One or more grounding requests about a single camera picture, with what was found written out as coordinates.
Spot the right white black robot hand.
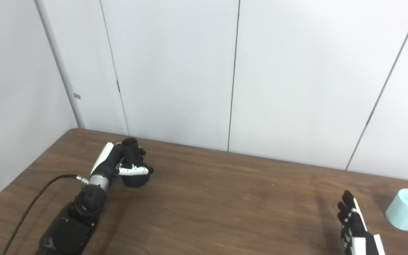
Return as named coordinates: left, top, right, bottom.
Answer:
left=337, top=190, right=386, bottom=255

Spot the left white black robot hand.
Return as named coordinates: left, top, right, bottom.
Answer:
left=90, top=142, right=154, bottom=179

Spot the black nozzle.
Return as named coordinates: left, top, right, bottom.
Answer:
left=121, top=137, right=151, bottom=188

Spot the light blue cylinder cup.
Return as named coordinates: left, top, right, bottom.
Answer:
left=385, top=188, right=408, bottom=231

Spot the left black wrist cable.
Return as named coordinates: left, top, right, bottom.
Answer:
left=1, top=174, right=90, bottom=255

